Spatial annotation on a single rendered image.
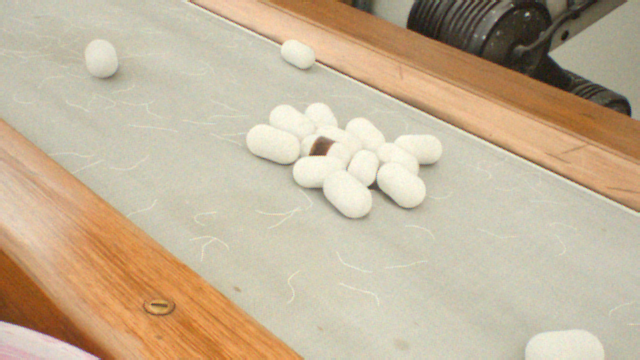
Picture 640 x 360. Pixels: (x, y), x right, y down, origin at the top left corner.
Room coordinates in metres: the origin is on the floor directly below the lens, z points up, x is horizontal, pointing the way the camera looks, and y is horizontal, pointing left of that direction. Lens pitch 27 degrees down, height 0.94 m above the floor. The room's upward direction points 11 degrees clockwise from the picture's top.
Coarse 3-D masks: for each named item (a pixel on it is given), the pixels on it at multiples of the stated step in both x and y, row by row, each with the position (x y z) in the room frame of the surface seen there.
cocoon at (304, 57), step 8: (288, 48) 0.58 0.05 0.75; (296, 48) 0.58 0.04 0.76; (304, 48) 0.58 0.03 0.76; (288, 56) 0.58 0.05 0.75; (296, 56) 0.57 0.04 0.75; (304, 56) 0.57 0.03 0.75; (312, 56) 0.58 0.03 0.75; (296, 64) 0.57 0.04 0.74; (304, 64) 0.57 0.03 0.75; (312, 64) 0.58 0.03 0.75
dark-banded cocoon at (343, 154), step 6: (306, 138) 0.40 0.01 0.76; (312, 138) 0.40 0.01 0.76; (300, 144) 0.40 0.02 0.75; (306, 144) 0.40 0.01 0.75; (312, 144) 0.40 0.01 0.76; (336, 144) 0.40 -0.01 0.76; (300, 150) 0.40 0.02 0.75; (306, 150) 0.40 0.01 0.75; (330, 150) 0.39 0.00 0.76; (336, 150) 0.39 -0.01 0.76; (342, 150) 0.39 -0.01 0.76; (306, 156) 0.40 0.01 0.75; (336, 156) 0.39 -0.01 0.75; (342, 156) 0.39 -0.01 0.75; (348, 156) 0.40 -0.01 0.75; (348, 162) 0.40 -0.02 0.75
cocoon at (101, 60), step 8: (96, 40) 0.49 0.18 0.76; (104, 40) 0.49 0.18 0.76; (88, 48) 0.48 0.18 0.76; (96, 48) 0.48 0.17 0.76; (104, 48) 0.48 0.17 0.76; (112, 48) 0.49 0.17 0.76; (88, 56) 0.47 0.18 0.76; (96, 56) 0.47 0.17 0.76; (104, 56) 0.47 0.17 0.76; (112, 56) 0.48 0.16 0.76; (88, 64) 0.47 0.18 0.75; (96, 64) 0.47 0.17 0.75; (104, 64) 0.47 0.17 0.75; (112, 64) 0.47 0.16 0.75; (96, 72) 0.47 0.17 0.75; (104, 72) 0.47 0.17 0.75; (112, 72) 0.47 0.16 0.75
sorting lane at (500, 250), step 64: (0, 0) 0.60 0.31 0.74; (64, 0) 0.64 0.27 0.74; (128, 0) 0.68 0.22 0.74; (0, 64) 0.46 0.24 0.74; (64, 64) 0.49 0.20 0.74; (128, 64) 0.51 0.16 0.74; (192, 64) 0.54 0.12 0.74; (256, 64) 0.57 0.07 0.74; (320, 64) 0.60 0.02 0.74; (64, 128) 0.39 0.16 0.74; (128, 128) 0.40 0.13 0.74; (192, 128) 0.42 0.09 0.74; (384, 128) 0.48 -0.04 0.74; (448, 128) 0.51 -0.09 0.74; (128, 192) 0.33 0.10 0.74; (192, 192) 0.34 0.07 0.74; (256, 192) 0.35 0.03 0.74; (320, 192) 0.37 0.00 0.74; (384, 192) 0.38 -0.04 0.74; (448, 192) 0.40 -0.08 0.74; (512, 192) 0.42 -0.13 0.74; (576, 192) 0.44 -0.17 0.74; (192, 256) 0.28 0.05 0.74; (256, 256) 0.29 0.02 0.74; (320, 256) 0.30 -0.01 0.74; (384, 256) 0.31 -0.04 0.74; (448, 256) 0.33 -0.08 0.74; (512, 256) 0.34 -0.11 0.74; (576, 256) 0.35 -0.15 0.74; (320, 320) 0.25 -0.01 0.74; (384, 320) 0.26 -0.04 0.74; (448, 320) 0.27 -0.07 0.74; (512, 320) 0.28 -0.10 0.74; (576, 320) 0.29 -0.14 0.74
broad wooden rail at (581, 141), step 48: (192, 0) 0.71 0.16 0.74; (240, 0) 0.69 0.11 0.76; (288, 0) 0.70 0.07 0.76; (336, 48) 0.61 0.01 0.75; (384, 48) 0.60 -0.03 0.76; (432, 48) 0.63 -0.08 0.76; (432, 96) 0.54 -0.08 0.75; (480, 96) 0.53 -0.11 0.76; (528, 96) 0.55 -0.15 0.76; (576, 96) 0.57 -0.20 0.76; (528, 144) 0.49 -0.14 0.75; (576, 144) 0.48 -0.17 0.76; (624, 144) 0.48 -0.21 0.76; (624, 192) 0.44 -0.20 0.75
